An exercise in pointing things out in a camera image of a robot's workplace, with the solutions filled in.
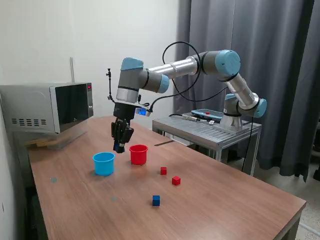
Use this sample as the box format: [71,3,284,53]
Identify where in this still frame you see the grey metal robot stand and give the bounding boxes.
[152,113,263,177]

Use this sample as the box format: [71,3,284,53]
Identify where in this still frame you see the grey curtain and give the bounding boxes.
[173,0,320,183]

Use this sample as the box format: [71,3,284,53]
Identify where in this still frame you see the blue teach pendant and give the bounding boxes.
[191,108,224,120]

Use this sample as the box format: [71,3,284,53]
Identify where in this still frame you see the blue plastic cup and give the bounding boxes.
[92,151,116,176]

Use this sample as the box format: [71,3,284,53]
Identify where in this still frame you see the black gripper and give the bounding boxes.
[110,102,136,151]

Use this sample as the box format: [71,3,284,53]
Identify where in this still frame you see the black power cable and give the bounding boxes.
[241,115,254,173]

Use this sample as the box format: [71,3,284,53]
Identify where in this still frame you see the red plastic cup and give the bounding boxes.
[128,144,149,166]

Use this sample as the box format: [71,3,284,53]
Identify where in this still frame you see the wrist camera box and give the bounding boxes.
[135,106,152,118]

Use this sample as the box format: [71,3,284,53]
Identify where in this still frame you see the white pole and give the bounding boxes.
[69,56,75,84]

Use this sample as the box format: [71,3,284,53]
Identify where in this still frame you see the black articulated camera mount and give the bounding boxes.
[104,67,116,104]

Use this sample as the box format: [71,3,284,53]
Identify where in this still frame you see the wooden blocks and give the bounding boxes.
[26,138,60,149]

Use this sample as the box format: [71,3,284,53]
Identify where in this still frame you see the silver microwave oven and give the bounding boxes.
[0,82,95,135]

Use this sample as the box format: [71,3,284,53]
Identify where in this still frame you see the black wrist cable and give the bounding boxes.
[138,41,227,112]

